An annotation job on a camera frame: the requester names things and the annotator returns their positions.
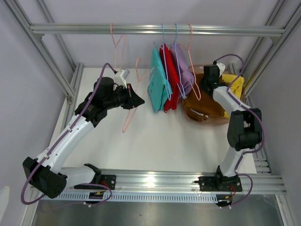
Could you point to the empty pink hanger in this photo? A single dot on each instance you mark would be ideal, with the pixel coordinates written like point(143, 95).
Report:
point(195, 86)

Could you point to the yellow trousers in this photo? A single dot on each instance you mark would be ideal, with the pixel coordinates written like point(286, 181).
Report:
point(237, 86)

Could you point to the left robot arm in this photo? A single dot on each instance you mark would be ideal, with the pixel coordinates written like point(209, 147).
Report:
point(45, 172)

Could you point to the blue hanger of red trousers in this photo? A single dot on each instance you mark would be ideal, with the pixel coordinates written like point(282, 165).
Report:
point(174, 45)

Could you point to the red trousers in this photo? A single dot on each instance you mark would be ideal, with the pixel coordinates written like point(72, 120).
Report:
point(173, 80)

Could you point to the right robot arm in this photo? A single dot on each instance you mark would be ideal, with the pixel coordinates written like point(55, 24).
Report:
point(245, 130)

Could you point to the teal trousers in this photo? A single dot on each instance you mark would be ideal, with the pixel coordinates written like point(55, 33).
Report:
point(159, 88)

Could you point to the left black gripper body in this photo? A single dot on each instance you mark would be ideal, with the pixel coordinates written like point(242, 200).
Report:
point(122, 98)

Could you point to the blue hanger of teal trousers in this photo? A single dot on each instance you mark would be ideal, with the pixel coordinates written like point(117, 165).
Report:
point(165, 66)

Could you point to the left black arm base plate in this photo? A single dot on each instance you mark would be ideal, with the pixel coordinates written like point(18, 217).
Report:
point(106, 180)

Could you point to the pink hanger of yellow trousers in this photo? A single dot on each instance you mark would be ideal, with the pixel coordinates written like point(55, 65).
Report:
point(116, 43)

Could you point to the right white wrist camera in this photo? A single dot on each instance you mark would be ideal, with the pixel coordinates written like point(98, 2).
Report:
point(222, 68)

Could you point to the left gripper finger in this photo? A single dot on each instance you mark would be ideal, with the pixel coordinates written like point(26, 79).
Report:
point(136, 102)
point(133, 96)

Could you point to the aluminium hanging rail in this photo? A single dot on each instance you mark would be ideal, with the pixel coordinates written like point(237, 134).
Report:
point(158, 29)

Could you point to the brown trousers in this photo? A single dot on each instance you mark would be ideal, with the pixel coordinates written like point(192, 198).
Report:
point(206, 111)

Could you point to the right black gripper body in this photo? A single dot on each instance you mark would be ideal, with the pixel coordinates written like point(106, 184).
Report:
point(203, 82)

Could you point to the purple trousers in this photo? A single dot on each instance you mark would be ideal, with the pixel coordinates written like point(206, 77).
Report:
point(186, 75)

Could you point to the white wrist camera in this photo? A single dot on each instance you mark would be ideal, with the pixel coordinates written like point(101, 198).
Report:
point(120, 77)
point(222, 68)

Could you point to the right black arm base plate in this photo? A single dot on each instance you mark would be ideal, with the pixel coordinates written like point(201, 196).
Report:
point(219, 184)

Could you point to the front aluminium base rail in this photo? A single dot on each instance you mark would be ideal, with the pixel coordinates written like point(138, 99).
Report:
point(139, 181)

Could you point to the aluminium frame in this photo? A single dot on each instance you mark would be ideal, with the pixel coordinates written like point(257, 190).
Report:
point(159, 141)

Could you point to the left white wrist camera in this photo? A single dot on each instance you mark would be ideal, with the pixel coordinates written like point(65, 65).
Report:
point(120, 77)

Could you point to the pink translucent plastic basket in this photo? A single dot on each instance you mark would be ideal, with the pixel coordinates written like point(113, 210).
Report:
point(200, 74)

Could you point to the white slotted cable duct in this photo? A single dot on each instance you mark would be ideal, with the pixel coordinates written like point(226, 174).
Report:
point(194, 197)

